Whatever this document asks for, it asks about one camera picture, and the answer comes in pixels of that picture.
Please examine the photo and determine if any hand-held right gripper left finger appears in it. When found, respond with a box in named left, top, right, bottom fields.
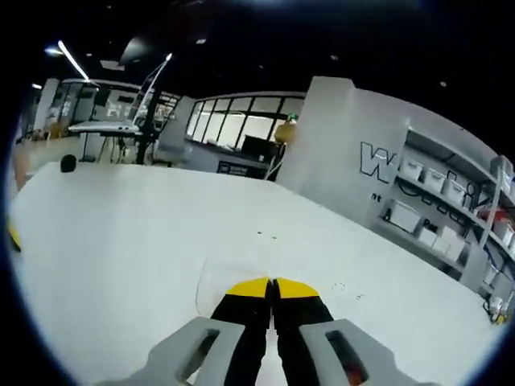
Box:
left=96, top=277, right=271, bottom=386

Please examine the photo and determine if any white standing desk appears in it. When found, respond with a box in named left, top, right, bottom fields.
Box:
left=67, top=121, right=145, bottom=162

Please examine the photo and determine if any black monitor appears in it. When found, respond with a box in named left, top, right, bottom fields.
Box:
left=242, top=135, right=278, bottom=162

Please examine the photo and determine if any row of white storage bins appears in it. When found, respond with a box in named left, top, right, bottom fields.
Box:
left=388, top=156, right=515, bottom=282

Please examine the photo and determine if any yellow rounded object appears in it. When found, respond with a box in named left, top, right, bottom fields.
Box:
left=275, top=122, right=298, bottom=144

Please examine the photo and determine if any grey metal shelf rack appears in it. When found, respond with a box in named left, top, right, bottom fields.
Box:
left=377, top=127, right=515, bottom=299

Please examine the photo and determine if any spare white yellow gripper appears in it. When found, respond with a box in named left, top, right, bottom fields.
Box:
left=484, top=296, right=509, bottom=323

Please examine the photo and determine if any black looped cable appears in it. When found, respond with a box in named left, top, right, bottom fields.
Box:
left=395, top=175, right=464, bottom=223

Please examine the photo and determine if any black-framed window row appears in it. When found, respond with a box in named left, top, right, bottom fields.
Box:
left=187, top=94, right=307, bottom=146

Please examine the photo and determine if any white lettered partition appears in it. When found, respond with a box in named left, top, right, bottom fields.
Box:
left=277, top=76, right=411, bottom=220

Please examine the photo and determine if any clear resealable bag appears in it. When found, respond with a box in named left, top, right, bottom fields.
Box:
left=195, top=255, right=282, bottom=322

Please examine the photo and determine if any short ceiling light strip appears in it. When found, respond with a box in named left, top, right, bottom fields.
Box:
left=57, top=39, right=90, bottom=82

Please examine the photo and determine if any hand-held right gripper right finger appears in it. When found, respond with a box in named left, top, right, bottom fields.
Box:
left=271, top=277, right=439, bottom=386

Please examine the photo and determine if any black monitor stand pole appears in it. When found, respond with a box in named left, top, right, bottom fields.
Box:
left=135, top=90, right=163, bottom=165

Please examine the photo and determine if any dark grey counter cabinet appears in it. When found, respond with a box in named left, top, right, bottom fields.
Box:
left=183, top=138, right=279, bottom=181

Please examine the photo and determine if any dark hanging screen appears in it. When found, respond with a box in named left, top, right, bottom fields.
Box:
left=119, top=36, right=163, bottom=66

